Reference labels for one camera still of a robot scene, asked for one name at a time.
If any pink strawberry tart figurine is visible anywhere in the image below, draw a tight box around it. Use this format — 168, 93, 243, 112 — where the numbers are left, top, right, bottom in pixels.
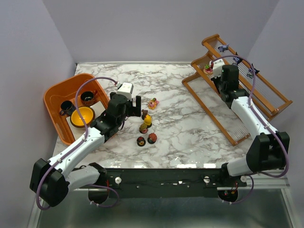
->
203, 61, 213, 75

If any white paper sheet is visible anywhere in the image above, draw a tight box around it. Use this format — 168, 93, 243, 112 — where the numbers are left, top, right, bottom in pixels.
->
66, 101, 105, 140

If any brown mug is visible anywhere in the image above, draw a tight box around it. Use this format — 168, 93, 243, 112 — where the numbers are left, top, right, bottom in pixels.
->
80, 91, 97, 106

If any brown hair bun figurine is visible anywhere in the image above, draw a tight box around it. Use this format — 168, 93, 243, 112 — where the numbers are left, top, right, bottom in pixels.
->
141, 109, 148, 120

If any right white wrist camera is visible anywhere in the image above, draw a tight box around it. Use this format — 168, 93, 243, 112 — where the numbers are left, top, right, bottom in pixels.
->
209, 59, 225, 78

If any black metal base frame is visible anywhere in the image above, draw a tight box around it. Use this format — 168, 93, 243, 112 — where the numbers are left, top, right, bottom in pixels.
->
93, 168, 247, 199

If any olive hat figurine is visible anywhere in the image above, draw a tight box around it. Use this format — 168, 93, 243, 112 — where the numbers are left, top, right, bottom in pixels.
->
139, 123, 148, 134

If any black purple bow figurine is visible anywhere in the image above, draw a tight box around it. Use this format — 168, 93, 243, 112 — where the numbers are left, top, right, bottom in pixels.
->
232, 57, 243, 66

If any wooden tiered shelf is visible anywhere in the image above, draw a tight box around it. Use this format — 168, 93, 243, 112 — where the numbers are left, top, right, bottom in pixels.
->
182, 34, 292, 146

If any red hair figurine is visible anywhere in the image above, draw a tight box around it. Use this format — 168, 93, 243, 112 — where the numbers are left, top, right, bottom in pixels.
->
147, 133, 157, 144

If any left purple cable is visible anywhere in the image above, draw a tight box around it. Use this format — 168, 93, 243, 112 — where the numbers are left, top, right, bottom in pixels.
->
36, 77, 119, 210

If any purple cable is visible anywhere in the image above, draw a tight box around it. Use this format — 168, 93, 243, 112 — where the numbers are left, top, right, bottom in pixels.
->
36, 77, 119, 210
211, 55, 290, 205

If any yellow helmet figurine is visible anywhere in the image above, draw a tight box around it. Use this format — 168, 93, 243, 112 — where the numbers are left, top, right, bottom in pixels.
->
144, 114, 152, 128

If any black mug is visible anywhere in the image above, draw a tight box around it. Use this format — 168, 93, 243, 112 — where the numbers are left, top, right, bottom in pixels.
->
59, 100, 76, 116

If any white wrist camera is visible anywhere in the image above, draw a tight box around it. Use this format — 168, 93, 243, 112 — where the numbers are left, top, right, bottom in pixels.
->
117, 82, 134, 100
209, 59, 225, 78

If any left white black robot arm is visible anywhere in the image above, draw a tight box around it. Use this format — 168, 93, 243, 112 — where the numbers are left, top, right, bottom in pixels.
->
29, 92, 142, 207

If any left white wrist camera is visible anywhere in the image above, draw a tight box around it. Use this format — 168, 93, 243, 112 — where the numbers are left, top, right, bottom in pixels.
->
117, 82, 134, 100

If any pink bear yellow flower figurine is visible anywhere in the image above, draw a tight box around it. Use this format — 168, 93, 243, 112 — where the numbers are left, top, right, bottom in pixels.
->
148, 98, 159, 110

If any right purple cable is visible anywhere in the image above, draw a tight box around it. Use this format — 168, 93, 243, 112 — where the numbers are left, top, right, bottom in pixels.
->
211, 55, 290, 205

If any black round base figurine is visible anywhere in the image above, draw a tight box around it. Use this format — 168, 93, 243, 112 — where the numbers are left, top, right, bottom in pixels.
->
136, 137, 146, 147

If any yellow bowl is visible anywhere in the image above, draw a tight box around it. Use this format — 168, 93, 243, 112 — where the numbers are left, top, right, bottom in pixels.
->
70, 106, 95, 128

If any purple small figurine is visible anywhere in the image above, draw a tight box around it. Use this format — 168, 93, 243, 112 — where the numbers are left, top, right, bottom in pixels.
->
218, 44, 229, 53

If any black bat-eared figurine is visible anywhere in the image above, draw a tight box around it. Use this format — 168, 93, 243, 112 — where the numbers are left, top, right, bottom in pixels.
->
246, 65, 260, 79

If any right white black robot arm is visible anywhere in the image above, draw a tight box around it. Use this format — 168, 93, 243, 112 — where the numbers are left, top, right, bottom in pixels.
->
211, 62, 290, 176

